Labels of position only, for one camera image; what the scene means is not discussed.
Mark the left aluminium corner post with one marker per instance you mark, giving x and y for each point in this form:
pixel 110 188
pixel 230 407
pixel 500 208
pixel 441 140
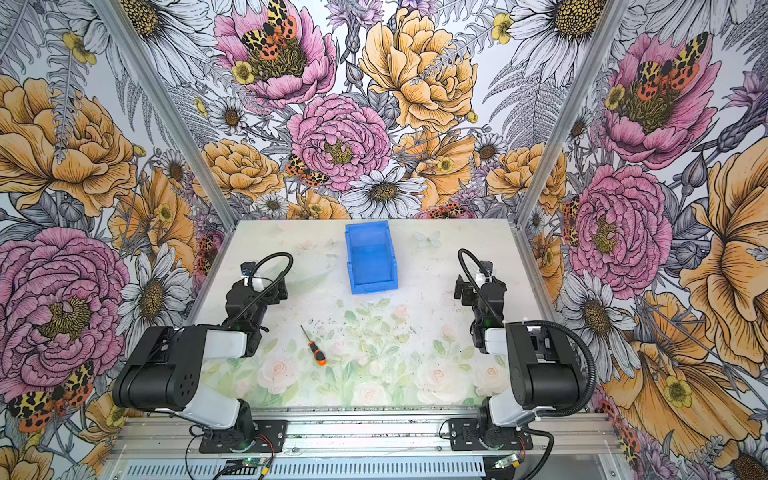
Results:
pixel 131 46

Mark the aluminium front rail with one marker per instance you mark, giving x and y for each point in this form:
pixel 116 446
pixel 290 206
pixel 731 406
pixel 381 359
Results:
pixel 306 433

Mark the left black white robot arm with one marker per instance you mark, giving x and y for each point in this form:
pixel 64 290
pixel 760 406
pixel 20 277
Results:
pixel 162 373

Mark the right aluminium corner post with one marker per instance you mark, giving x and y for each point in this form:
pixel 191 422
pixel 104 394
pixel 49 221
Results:
pixel 605 33

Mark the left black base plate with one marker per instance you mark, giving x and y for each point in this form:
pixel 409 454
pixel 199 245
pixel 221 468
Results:
pixel 265 436

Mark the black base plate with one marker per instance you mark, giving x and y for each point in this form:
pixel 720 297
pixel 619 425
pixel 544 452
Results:
pixel 466 434
pixel 265 436

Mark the white slotted cable duct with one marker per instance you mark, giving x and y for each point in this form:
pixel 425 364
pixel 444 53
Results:
pixel 459 467

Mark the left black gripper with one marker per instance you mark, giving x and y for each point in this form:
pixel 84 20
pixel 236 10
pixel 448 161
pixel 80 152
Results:
pixel 264 294

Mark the aluminium corner post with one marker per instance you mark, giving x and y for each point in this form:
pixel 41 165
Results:
pixel 605 33
pixel 131 46

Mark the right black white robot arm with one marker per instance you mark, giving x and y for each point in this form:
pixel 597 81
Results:
pixel 544 373

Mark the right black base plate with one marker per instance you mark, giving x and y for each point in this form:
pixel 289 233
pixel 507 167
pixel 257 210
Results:
pixel 466 434

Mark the green circuit board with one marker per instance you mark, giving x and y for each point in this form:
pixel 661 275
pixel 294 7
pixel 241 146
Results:
pixel 509 461
pixel 250 468

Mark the right green circuit board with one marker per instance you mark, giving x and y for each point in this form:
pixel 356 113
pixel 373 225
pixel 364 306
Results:
pixel 509 461

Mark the blue plastic bin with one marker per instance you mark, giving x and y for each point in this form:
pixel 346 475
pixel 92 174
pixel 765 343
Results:
pixel 371 261

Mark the left green circuit board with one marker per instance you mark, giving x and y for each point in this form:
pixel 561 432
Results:
pixel 250 468

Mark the orange black handled screwdriver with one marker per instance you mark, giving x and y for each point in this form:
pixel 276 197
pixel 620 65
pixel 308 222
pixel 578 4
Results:
pixel 318 355

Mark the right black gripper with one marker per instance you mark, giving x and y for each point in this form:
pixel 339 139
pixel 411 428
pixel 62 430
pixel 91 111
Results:
pixel 480 294

